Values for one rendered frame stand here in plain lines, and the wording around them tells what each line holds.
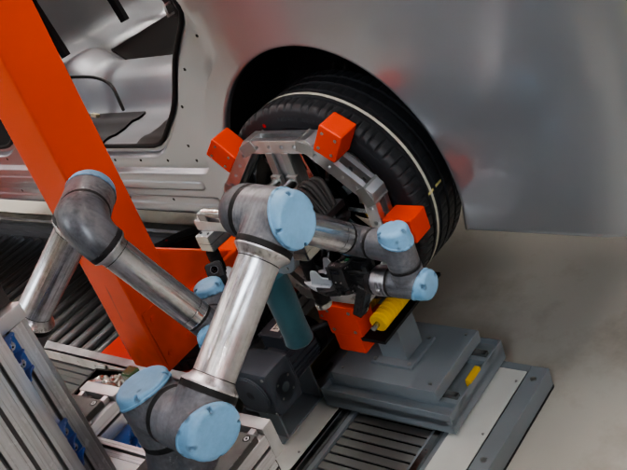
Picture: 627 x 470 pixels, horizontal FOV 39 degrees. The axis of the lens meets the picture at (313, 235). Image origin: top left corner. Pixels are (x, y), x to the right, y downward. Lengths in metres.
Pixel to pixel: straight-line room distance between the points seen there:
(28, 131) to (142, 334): 0.69
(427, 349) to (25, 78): 1.46
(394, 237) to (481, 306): 1.47
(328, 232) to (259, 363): 0.92
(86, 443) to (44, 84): 0.97
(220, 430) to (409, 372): 1.27
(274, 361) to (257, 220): 1.17
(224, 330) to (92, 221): 0.44
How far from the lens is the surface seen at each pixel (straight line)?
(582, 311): 3.27
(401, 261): 2.01
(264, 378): 2.77
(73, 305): 4.02
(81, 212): 1.96
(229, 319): 1.67
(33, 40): 2.44
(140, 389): 1.76
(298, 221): 1.69
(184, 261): 2.77
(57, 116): 2.47
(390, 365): 2.89
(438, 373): 2.81
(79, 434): 1.95
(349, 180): 2.29
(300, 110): 2.39
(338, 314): 2.64
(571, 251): 3.59
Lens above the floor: 1.97
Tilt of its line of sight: 27 degrees down
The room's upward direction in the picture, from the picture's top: 21 degrees counter-clockwise
